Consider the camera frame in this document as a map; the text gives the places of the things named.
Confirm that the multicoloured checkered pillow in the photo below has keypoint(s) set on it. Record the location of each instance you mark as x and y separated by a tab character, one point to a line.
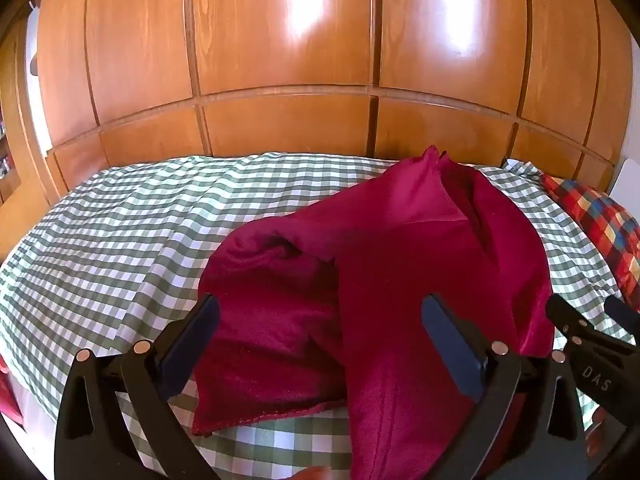
605	225

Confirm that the white headboard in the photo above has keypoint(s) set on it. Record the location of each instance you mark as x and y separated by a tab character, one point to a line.
627	182

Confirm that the red cloth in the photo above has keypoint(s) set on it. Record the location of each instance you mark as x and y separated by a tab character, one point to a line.
10	395

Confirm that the person's right hand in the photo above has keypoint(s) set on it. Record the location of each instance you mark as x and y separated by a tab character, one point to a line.
596	427

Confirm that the wooden wardrobe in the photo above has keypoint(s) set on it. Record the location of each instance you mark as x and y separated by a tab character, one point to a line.
300	60

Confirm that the red garment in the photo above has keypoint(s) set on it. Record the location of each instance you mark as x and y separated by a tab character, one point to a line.
400	260

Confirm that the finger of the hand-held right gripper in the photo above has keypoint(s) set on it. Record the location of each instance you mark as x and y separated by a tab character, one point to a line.
625	317
565	317

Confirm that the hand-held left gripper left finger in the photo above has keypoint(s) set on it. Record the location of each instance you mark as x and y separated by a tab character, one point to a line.
192	340

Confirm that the green checkered bed sheet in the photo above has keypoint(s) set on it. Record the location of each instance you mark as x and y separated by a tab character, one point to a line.
125	240

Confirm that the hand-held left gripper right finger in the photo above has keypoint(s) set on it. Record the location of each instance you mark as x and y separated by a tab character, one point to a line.
450	345

